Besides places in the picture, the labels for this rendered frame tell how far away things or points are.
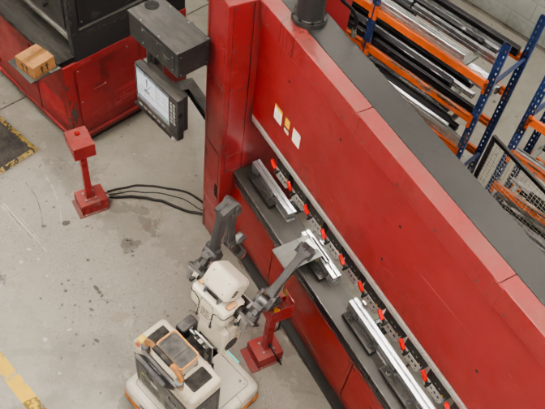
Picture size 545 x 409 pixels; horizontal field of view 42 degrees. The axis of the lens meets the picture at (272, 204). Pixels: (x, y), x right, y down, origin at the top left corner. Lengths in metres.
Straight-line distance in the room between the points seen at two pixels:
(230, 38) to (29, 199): 2.61
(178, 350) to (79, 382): 1.15
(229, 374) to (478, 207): 2.26
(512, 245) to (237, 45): 1.94
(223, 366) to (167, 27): 2.20
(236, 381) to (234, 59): 2.07
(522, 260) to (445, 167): 0.55
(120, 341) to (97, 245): 0.85
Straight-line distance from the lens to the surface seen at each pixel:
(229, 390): 4.83
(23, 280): 5.67
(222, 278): 3.94
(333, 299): 4.52
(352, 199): 3.87
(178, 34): 4.37
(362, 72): 3.72
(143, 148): 6.33
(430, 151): 3.44
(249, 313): 4.00
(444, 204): 3.25
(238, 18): 4.09
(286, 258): 4.48
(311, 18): 3.89
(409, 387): 4.26
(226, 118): 4.59
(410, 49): 5.88
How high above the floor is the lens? 4.73
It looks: 52 degrees down
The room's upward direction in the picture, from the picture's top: 9 degrees clockwise
